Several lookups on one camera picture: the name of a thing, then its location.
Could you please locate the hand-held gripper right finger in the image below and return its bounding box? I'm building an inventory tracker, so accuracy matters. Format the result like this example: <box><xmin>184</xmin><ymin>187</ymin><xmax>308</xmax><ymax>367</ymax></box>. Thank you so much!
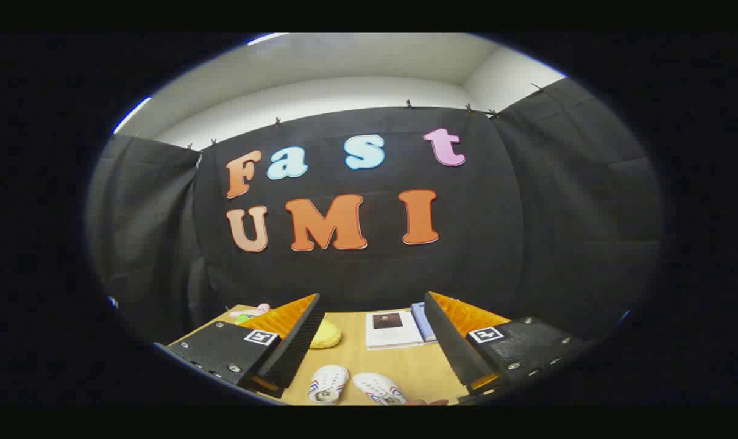
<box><xmin>424</xmin><ymin>291</ymin><xmax>595</xmax><ymax>397</ymax></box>

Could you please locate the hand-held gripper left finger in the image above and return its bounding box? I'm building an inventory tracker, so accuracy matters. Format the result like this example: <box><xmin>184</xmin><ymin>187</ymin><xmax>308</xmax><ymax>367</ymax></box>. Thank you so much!
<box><xmin>154</xmin><ymin>293</ymin><xmax>325</xmax><ymax>400</ymax></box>

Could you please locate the white canvas shoe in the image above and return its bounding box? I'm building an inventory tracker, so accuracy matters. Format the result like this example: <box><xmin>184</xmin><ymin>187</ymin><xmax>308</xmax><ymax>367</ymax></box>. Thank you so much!
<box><xmin>308</xmin><ymin>365</ymin><xmax>350</xmax><ymax>405</ymax></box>
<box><xmin>352</xmin><ymin>372</ymin><xmax>410</xmax><ymax>406</ymax></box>

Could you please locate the yellow round plush toy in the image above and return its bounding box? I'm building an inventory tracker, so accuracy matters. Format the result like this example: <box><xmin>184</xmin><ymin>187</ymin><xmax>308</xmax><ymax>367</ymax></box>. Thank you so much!
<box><xmin>310</xmin><ymin>318</ymin><xmax>342</xmax><ymax>349</ymax></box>

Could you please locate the blue book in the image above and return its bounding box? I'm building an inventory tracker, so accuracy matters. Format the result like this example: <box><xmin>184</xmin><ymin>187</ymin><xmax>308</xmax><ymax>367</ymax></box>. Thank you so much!
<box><xmin>410</xmin><ymin>302</ymin><xmax>438</xmax><ymax>343</ymax></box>

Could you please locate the white book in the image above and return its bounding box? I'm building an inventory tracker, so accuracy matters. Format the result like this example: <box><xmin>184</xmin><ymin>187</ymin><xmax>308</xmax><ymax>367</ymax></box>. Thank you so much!
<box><xmin>366</xmin><ymin>310</ymin><xmax>427</xmax><ymax>351</ymax></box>

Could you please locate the pink starfish plush toy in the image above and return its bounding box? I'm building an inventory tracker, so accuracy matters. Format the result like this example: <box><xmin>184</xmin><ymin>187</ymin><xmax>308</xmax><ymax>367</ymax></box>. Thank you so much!
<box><xmin>229</xmin><ymin>303</ymin><xmax>272</xmax><ymax>323</ymax></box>

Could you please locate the black backdrop cloth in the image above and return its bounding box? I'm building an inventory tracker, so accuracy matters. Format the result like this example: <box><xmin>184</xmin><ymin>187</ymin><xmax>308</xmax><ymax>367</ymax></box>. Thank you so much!
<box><xmin>85</xmin><ymin>76</ymin><xmax>665</xmax><ymax>345</ymax></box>

